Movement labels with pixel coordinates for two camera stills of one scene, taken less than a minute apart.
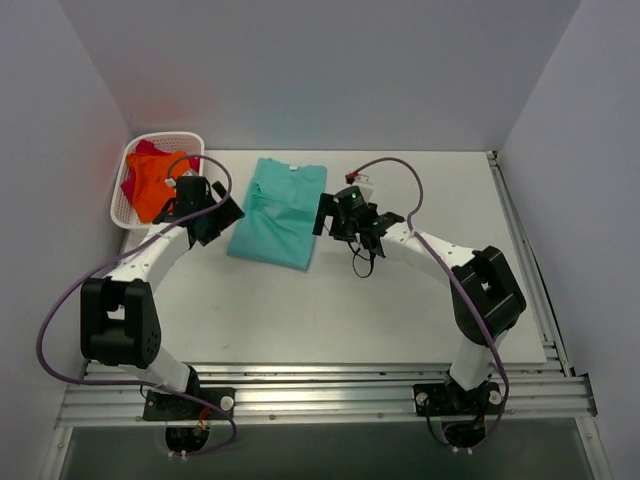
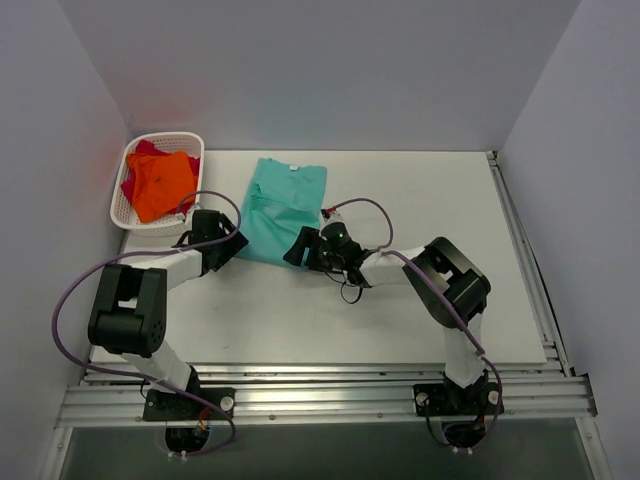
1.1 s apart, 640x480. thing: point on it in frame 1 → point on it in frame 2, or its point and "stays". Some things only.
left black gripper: [215, 220] → [228, 245]
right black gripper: [331, 217] → [310, 250]
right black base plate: [446, 400] stays
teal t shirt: [278, 213] stays
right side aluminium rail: [532, 264] stays
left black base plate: [164, 406] stays
